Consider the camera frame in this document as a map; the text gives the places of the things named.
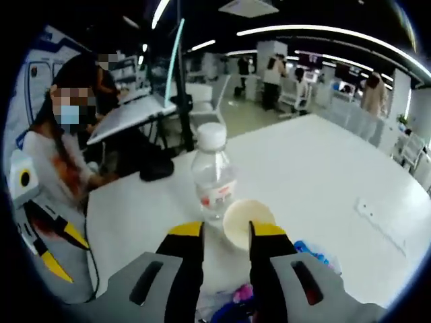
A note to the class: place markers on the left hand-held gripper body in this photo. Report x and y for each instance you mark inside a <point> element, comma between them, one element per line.
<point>25,178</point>

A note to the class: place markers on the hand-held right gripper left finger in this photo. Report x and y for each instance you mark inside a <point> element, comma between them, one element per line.
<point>148,286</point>

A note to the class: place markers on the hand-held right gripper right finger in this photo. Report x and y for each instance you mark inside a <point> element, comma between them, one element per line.
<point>303,286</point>

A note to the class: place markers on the small blue packet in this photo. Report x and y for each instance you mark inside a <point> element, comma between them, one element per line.
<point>316,257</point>

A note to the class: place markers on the light blue wet wipes packet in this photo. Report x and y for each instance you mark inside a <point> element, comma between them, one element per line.
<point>232,311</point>

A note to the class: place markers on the white paper cup green print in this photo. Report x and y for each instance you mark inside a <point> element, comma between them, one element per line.
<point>239,215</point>

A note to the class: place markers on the clear plastic water bottle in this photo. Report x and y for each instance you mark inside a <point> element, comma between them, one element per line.
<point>212,168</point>

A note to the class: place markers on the white tabletop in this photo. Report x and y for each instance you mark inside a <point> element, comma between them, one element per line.
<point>303,168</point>

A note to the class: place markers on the person in blue mask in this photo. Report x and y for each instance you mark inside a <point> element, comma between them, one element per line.
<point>43,148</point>

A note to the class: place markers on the black pouch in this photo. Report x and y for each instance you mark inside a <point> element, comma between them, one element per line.
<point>156,170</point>

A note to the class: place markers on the person's head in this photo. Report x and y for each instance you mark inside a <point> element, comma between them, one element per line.
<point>72,70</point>

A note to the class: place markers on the white tilted board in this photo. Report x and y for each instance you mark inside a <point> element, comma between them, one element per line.
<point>128,117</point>

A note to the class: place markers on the black tripod stand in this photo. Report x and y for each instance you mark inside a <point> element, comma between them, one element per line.
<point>183,101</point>

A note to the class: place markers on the white office chair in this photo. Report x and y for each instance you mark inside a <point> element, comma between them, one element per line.
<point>208,107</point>

